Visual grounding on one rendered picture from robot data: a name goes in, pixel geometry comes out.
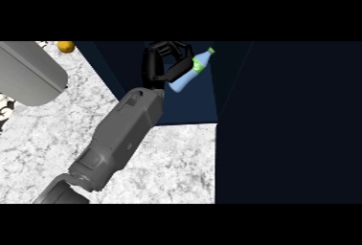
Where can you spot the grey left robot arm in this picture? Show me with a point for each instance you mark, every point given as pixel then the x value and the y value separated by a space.
pixel 25 71

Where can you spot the dark blue cabinet door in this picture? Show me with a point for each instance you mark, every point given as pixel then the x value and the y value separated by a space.
pixel 291 127

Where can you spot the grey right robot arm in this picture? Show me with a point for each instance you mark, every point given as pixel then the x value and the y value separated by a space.
pixel 123 127

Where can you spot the blue water bottle green label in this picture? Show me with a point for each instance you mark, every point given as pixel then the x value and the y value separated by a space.
pixel 199 62

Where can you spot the black and white speckled object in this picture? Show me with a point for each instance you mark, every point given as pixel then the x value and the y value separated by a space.
pixel 4 111

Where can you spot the orange round fruit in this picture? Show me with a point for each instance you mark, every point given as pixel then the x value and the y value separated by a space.
pixel 65 46

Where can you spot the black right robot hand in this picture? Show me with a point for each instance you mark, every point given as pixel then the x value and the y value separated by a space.
pixel 151 68

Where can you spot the dark blue cabinet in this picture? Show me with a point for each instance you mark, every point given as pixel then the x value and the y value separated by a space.
pixel 188 106

